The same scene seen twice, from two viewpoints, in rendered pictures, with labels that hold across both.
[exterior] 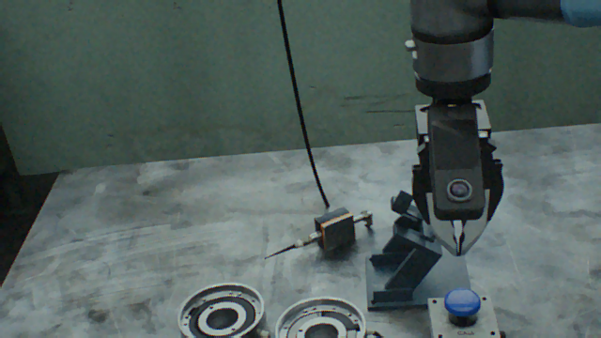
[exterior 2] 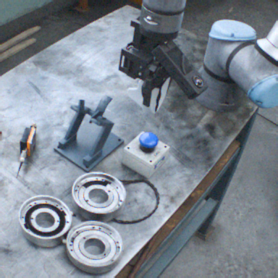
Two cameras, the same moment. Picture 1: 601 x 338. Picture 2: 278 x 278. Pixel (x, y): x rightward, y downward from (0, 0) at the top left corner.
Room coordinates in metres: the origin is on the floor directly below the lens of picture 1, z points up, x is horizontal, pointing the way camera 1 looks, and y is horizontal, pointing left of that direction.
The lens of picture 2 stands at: (0.47, 0.52, 1.54)
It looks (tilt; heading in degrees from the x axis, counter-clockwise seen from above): 43 degrees down; 291
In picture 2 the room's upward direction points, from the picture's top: 10 degrees clockwise
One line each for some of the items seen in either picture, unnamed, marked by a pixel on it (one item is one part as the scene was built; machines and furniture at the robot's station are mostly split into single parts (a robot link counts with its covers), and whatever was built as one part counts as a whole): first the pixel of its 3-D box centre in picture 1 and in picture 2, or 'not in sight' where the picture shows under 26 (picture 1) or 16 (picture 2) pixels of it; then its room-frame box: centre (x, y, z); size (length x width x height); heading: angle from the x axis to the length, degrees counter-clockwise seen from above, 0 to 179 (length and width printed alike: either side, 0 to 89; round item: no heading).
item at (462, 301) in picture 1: (462, 314); (147, 145); (0.70, -0.16, 0.85); 0.04 x 0.04 x 0.05
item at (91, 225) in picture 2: not in sight; (94, 248); (0.67, 0.11, 0.82); 0.10 x 0.10 x 0.04
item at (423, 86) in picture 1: (453, 121); (151, 50); (0.73, -0.16, 1.08); 0.09 x 0.08 x 0.12; 172
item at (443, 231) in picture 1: (439, 210); (140, 98); (0.73, -0.15, 0.97); 0.06 x 0.03 x 0.09; 172
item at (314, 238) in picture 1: (318, 234); (24, 149); (0.93, -0.02, 0.82); 0.17 x 0.02 x 0.04; 113
